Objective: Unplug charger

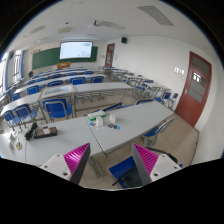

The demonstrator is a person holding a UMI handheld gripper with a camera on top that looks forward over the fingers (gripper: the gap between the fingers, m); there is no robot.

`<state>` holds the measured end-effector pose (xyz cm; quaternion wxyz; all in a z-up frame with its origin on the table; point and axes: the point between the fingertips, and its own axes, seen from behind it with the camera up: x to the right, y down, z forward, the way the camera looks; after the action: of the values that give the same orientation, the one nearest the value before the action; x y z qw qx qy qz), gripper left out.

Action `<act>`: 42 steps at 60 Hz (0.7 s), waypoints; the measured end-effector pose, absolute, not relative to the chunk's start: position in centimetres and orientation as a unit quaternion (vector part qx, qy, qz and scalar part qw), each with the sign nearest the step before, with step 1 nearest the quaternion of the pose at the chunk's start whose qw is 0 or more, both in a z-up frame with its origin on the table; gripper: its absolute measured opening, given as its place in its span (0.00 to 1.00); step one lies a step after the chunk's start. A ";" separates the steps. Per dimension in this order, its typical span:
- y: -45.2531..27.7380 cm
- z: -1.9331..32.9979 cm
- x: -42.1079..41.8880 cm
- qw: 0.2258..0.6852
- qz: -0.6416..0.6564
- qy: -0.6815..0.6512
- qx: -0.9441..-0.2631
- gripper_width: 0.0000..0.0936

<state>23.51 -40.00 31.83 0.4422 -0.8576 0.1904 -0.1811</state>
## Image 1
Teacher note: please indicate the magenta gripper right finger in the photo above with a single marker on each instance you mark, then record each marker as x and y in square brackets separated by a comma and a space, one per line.
[152, 166]

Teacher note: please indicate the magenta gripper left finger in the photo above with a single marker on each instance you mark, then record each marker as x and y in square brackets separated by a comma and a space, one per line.
[69, 166]

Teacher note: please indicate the white charger box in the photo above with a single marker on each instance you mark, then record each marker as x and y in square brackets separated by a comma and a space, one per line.
[99, 122]

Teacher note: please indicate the blue chair under gripper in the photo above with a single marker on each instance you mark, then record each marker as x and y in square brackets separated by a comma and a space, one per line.
[126, 174]

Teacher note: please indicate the white desk left front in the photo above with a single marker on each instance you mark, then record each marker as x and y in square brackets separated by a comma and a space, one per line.
[71, 134]

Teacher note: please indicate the white desk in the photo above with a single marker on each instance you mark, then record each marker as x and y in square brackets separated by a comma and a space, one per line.
[134, 121]
[71, 134]

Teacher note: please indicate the blue chair right side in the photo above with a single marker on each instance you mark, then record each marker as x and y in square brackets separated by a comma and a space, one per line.
[150, 138]

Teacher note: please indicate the black tray with items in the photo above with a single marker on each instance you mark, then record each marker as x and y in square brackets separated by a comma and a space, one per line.
[45, 132]

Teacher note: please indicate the white desk right front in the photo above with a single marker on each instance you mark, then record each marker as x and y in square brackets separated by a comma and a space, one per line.
[134, 121]

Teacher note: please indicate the small blue round object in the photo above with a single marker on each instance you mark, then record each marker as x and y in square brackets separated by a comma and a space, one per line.
[117, 127]

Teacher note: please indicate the green white box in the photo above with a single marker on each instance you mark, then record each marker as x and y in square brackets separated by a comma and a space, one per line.
[94, 115]

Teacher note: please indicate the small white box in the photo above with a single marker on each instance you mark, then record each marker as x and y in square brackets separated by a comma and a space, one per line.
[112, 118]

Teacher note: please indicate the blue chair behind desk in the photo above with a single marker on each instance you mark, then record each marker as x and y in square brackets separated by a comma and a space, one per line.
[57, 108]

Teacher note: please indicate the blue chair far left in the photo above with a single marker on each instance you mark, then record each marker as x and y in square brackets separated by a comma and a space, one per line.
[26, 113]

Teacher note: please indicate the red wooden door near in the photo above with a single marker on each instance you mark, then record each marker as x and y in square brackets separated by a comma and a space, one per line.
[196, 89]

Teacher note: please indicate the red wooden door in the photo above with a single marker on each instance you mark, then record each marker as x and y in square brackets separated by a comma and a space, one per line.
[109, 55]
[196, 89]

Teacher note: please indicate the white desk second row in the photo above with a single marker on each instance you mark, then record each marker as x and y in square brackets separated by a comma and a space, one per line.
[83, 88]

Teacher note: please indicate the orange lectern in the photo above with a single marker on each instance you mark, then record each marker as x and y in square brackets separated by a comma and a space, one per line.
[63, 65]

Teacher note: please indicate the red wooden door far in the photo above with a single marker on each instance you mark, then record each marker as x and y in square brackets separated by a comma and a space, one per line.
[109, 55]

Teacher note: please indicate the green chalkboard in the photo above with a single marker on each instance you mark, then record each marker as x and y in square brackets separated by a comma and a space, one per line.
[51, 57]

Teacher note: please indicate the projection screen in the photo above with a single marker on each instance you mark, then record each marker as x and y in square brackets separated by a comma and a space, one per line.
[75, 49]

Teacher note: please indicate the ceiling projector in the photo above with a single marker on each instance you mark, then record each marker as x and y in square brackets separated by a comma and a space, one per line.
[96, 23]

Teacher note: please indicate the white light switch panel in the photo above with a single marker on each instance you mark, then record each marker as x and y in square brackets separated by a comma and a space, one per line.
[178, 70]

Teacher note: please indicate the black wall speaker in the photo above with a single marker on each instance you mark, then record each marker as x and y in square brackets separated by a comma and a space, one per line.
[124, 40]

